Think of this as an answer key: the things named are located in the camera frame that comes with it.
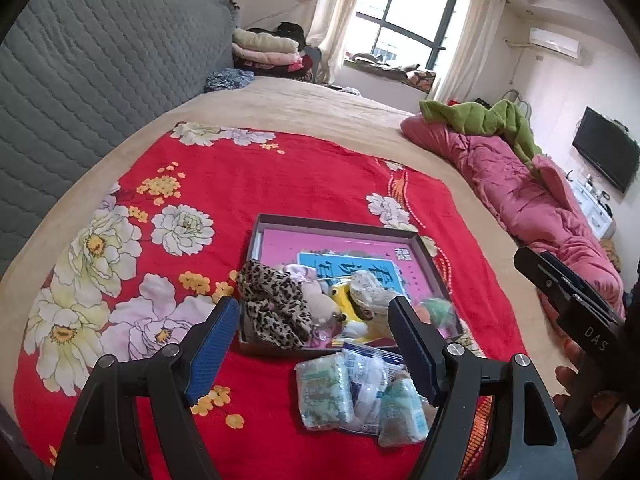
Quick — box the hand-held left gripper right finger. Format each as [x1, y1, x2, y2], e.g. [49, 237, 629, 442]
[388, 296, 578, 480]

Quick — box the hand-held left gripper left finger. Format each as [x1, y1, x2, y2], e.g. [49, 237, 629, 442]
[52, 296, 241, 480]

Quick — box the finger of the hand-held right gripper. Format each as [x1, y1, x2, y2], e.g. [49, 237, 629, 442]
[542, 252, 623, 318]
[514, 246, 576, 318]

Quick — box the green sponge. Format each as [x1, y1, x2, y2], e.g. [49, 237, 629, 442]
[415, 297, 463, 341]

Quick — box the green print tissue pack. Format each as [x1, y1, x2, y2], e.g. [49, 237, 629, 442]
[377, 377, 431, 448]
[295, 352, 356, 431]

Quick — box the clear bag with blue zip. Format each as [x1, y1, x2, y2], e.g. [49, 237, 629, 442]
[340, 342, 408, 433]

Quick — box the leopard print scrunchie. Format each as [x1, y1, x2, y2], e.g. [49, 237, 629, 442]
[235, 260, 316, 351]

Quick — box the yellow plush toy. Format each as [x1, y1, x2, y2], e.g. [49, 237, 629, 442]
[327, 282, 381, 341]

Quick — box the white floral cloth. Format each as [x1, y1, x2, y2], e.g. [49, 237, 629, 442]
[347, 269, 396, 311]

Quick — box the beige plush toy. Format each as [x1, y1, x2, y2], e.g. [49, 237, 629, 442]
[299, 280, 342, 332]

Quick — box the shallow cardboard box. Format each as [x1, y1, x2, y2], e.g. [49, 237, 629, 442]
[237, 213, 468, 361]

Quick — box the person's right hand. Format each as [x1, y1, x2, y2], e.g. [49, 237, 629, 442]
[553, 364, 583, 413]

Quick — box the white cabinet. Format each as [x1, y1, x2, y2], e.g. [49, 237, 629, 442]
[570, 175, 618, 238]

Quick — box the pink quilt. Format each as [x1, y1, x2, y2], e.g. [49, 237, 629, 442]
[400, 112, 626, 321]

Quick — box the black television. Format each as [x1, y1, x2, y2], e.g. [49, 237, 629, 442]
[572, 106, 640, 193]

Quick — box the green blanket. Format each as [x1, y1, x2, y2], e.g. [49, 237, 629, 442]
[419, 99, 543, 163]

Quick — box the red floral blanket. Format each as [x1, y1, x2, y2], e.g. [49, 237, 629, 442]
[15, 120, 506, 480]

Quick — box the white air conditioner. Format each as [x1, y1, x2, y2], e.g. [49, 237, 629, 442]
[527, 27, 583, 58]

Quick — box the white curtain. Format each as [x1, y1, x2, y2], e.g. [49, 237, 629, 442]
[305, 0, 373, 86]
[432, 0, 506, 106]

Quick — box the patterned window seat cushion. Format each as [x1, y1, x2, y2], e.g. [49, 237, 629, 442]
[345, 52, 438, 93]

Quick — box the blue floral cloth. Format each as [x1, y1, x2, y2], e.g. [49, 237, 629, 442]
[204, 68, 256, 93]

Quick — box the window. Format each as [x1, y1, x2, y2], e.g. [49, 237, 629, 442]
[345, 0, 468, 73]

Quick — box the dark red cloth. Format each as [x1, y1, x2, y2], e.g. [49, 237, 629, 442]
[235, 55, 316, 82]

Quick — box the pink folded blanket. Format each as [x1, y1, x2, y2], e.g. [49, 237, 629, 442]
[232, 45, 301, 67]

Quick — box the grey quilted headboard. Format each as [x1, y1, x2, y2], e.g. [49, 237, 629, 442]
[0, 0, 241, 276]

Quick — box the beige folded blanket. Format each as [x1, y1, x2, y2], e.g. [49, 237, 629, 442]
[232, 27, 298, 54]

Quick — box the black garment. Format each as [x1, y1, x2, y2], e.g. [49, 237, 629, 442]
[247, 21, 306, 46]

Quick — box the white wire frame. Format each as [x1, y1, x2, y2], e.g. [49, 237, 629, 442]
[500, 89, 533, 116]

